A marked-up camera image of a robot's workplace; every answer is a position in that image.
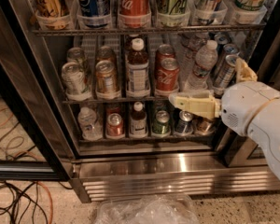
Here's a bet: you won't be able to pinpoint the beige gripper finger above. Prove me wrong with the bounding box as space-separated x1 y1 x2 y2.
169 91 221 119
235 58 258 83

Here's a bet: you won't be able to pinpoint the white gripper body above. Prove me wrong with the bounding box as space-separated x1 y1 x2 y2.
221 81 280 136

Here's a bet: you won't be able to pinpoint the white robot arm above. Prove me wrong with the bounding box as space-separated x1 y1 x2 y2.
169 58 280 180

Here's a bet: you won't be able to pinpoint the silver slim can front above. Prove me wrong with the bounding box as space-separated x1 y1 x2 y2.
213 54 239 88

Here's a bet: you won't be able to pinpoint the silver slim can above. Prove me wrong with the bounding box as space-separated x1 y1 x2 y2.
214 34 230 46
217 43 240 66
213 54 239 88

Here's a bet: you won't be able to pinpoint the brown can bottom shelf front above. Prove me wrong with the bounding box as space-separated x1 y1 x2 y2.
195 118 216 135

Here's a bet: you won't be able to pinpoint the silver slim can middle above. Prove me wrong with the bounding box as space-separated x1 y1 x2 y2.
217 43 240 66

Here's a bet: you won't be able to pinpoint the blue can bottom shelf front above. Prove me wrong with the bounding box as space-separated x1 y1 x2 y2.
175 111 193 135

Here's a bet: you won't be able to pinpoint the right glass fridge door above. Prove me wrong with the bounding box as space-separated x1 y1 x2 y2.
224 15 280 167

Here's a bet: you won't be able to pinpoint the glass fridge door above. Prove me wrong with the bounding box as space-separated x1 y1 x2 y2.
224 15 280 167
0 0 71 181

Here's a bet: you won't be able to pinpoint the clear water bottle middle shelf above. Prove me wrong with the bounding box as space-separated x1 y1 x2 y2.
188 40 218 90

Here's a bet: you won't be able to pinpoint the silver slim can rear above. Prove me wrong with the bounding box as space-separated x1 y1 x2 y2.
214 34 230 46

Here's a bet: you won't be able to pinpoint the green can bottom shelf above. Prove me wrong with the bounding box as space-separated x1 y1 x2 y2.
152 110 170 134

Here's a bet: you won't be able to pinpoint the red coke can middle front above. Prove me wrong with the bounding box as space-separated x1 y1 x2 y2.
156 58 179 91

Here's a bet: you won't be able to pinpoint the red coke can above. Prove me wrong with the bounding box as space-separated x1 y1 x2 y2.
155 44 175 63
156 58 179 91

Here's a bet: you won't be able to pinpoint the red coke can middle rear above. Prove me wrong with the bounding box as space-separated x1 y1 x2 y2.
155 44 175 63

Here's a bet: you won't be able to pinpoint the iced tea bottle bottom shelf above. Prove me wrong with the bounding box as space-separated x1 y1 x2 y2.
130 102 147 136

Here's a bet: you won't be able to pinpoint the iced tea bottle shelf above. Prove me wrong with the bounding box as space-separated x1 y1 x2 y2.
127 38 148 92
130 102 147 136

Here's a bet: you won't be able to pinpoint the iced tea bottle middle shelf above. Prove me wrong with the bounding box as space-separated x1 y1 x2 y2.
127 38 148 92

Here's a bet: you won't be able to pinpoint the red can bottom shelf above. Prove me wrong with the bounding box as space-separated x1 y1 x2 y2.
106 113 123 136

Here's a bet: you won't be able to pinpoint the gold can middle shelf front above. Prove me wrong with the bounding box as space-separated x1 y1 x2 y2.
95 61 118 93

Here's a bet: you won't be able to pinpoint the gold can shelf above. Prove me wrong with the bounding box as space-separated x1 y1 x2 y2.
95 61 118 93
95 46 117 63

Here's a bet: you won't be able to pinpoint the stainless steel fridge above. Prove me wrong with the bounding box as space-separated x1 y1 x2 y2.
13 0 280 203

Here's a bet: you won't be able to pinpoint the gold can middle shelf rear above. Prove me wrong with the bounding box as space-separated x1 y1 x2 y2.
95 46 117 63

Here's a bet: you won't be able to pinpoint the water bottle bottom shelf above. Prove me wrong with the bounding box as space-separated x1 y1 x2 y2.
77 106 97 139

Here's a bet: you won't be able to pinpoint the red coca-cola can top shelf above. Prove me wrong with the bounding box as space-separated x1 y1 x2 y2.
119 0 149 17

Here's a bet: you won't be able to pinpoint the white can middle shelf front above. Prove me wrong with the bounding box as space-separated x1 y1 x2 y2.
62 62 89 95

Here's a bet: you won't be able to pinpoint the white can shelf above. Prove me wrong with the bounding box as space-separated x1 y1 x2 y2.
62 62 89 95
66 47 86 66

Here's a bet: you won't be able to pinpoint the white can middle shelf rear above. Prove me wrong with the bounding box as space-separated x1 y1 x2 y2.
66 47 86 66

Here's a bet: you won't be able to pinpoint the blue pepsi can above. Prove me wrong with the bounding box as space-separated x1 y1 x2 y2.
75 0 111 18

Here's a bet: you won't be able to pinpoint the left glass fridge door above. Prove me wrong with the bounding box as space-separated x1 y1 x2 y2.
0 0 71 181

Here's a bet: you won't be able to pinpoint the yellow orange can top shelf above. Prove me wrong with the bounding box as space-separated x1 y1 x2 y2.
36 0 69 18

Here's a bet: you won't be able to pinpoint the clear plastic bag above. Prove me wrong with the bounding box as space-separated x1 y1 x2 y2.
93 194 200 224

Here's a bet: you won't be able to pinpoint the orange floor cable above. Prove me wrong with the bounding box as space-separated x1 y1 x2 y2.
35 180 54 224

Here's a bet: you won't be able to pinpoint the black floor cables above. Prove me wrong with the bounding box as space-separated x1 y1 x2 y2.
0 180 73 224

